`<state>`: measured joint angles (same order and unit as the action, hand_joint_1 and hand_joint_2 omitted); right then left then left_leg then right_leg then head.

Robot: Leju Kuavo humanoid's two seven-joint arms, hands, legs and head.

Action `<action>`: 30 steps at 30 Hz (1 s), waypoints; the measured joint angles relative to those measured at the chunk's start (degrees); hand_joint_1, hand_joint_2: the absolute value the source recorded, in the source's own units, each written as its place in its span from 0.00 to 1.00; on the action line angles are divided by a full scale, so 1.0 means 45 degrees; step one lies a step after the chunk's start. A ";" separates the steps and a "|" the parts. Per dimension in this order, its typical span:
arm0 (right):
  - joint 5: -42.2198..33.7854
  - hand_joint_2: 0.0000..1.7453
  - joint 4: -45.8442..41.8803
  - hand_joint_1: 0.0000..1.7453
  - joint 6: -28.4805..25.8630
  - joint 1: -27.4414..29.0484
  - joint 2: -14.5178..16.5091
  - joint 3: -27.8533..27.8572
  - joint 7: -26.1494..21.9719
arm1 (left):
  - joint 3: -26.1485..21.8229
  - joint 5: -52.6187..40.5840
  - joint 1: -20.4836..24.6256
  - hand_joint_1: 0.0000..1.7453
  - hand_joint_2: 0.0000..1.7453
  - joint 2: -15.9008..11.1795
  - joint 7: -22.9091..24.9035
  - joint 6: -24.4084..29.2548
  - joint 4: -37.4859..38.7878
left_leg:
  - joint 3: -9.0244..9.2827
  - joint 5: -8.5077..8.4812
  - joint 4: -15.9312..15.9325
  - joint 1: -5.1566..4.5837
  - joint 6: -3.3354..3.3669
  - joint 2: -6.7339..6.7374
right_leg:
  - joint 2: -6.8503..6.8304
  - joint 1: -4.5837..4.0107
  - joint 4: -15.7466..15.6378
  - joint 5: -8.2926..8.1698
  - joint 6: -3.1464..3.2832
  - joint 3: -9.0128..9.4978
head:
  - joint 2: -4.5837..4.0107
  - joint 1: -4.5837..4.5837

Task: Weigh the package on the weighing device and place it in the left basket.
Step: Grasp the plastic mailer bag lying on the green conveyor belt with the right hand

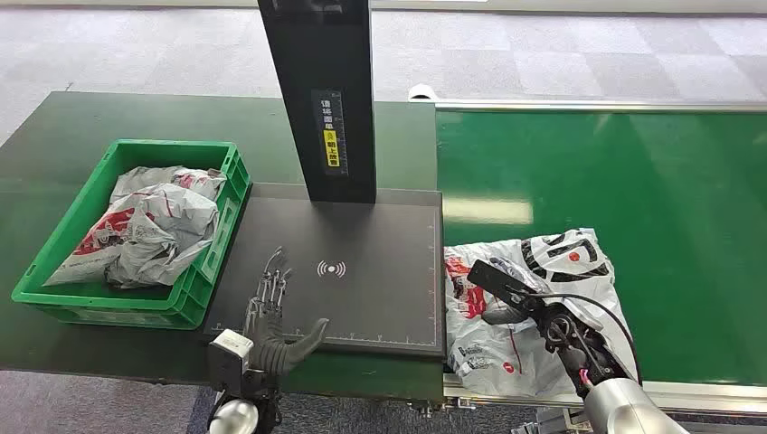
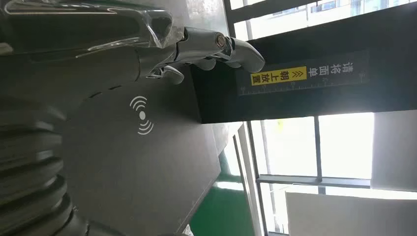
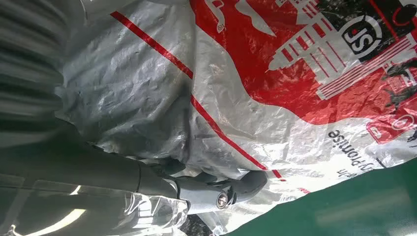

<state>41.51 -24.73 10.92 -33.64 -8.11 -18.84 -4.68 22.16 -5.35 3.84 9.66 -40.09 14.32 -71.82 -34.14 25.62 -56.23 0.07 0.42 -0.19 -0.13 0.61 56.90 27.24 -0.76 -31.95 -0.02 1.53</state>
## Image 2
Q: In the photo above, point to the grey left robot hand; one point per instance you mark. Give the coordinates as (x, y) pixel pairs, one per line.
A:
(81, 71)

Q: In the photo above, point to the grey weighing scale platform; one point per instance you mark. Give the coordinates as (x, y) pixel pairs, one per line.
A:
(140, 169)

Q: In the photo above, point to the clear plastic hand cover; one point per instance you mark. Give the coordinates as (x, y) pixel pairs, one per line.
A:
(163, 35)

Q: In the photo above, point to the ribbed grey left arm sleeve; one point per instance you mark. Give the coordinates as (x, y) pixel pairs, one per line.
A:
(29, 169)

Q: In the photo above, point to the yellow warning sticker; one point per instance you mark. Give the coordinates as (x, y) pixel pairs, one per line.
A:
(278, 76)

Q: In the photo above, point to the black scanner housing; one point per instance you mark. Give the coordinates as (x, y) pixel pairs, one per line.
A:
(325, 101)

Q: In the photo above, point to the white board panel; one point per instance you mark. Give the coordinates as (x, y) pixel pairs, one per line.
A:
(351, 215)

